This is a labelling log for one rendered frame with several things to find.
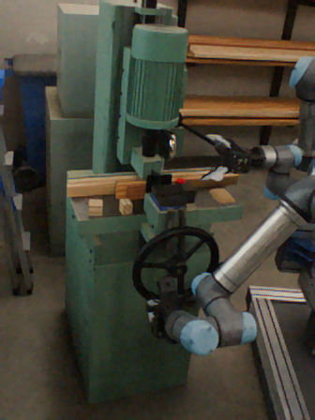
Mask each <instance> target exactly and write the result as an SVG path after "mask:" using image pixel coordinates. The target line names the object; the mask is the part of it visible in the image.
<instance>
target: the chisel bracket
mask: <svg viewBox="0 0 315 420"><path fill-rule="evenodd" d="M161 162H163V161H161V159H160V158H159V157H158V156H157V155H156V156H155V157H144V156H142V147H141V146H133V147H132V157H131V164H132V166H133V167H134V168H135V171H136V172H137V174H138V175H139V176H140V177H141V179H142V180H146V179H147V175H154V174H153V173H152V172H151V171H152V169H154V171H155V172H156V173H159V174H160V172H161Z"/></svg>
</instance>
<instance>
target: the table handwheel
mask: <svg viewBox="0 0 315 420"><path fill-rule="evenodd" d="M180 235H193V236H196V237H200V238H201V239H202V240H201V241H199V242H198V243H197V244H196V245H195V246H194V247H193V248H192V249H191V250H190V251H188V252H187V253H186V254H185V255H184V256H183V257H181V256H180V255H176V254H175V253H174V251H173V250H172V251H167V250H166V245H161V244H162V243H164V242H166V241H168V240H170V239H173V237H175V236H180ZM205 243H206V244H207V246H209V249H210V254H211V258H210V263H209V266H208V268H207V270H206V272H205V273H210V274H212V273H213V272H214V271H215V270H216V269H217V268H218V258H219V256H220V253H218V245H217V243H216V241H215V239H214V238H213V236H212V235H211V234H210V233H208V232H206V231H205V230H203V229H200V228H196V227H188V226H186V227H176V228H172V229H169V230H167V231H165V232H161V233H159V234H157V235H156V236H154V237H153V239H152V240H150V241H149V242H148V243H147V244H146V245H144V246H143V247H142V249H141V250H140V252H139V253H138V255H137V258H136V260H135V262H134V264H133V268H132V280H133V284H134V287H135V289H136V290H137V292H138V293H139V294H140V295H141V296H142V297H143V299H145V300H148V301H151V295H150V293H151V292H150V291H149V290H148V289H147V288H145V287H144V286H143V283H142V279H141V271H142V268H161V269H168V271H169V272H170V274H171V276H172V277H173V278H177V282H178V285H179V289H180V292H178V293H177V295H178V300H179V302H182V301H186V299H188V298H189V297H191V296H193V295H194V293H193V291H192V289H191V287H190V288H189V289H187V290H186V288H185V285H184V281H182V276H183V275H185V274H186V272H187V271H188V265H187V264H186V261H187V260H188V259H189V257H190V256H191V255H192V254H193V253H194V252H195V251H196V250H197V249H198V248H200V247H201V246H202V245H203V244H205ZM156 247H158V248H159V250H160V251H161V253H162V255H164V256H165V259H166V261H167V262H166V263H150V262H144V261H145V259H147V258H148V255H149V254H150V253H151V252H152V251H153V250H154V249H155V248H156Z"/></svg>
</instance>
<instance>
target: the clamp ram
mask: <svg viewBox="0 0 315 420"><path fill-rule="evenodd" d="M172 178H173V176H172V175H171V174H160V177H159V178H155V175H147V182H146V192H144V193H152V187H154V186H155V185H169V184H171V183H172Z"/></svg>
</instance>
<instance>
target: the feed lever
mask: <svg viewBox="0 0 315 420"><path fill-rule="evenodd" d="M179 127H183V128H185V129H187V130H188V131H190V132H192V133H193V135H195V136H197V137H199V138H201V139H203V140H204V141H206V142H208V143H210V144H211V145H213V146H215V147H214V148H215V150H216V153H219V154H222V153H224V152H225V150H226V144H225V143H224V142H214V141H212V140H210V139H208V138H207V137H205V136H203V134H202V133H201V132H198V131H196V130H195V129H193V128H191V127H189V126H187V125H185V124H184V123H183V115H182V114H181V113H180V112H179V114H178V123H177V125H176V126H175V127H174V128H179Z"/></svg>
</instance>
